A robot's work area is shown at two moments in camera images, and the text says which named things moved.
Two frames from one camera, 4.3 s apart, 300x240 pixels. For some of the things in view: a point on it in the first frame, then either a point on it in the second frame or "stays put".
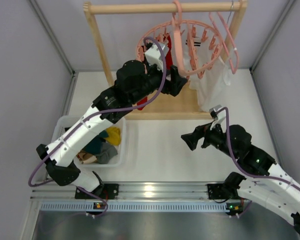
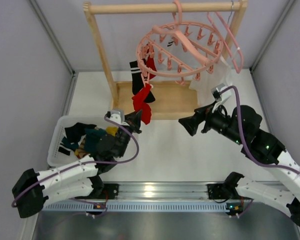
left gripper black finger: [175, 85] to [133, 119]
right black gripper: [205, 138] to [203, 120]
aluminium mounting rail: [140, 191] stays put
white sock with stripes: [193, 44] to [173, 49]
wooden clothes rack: [183, 103] stays put
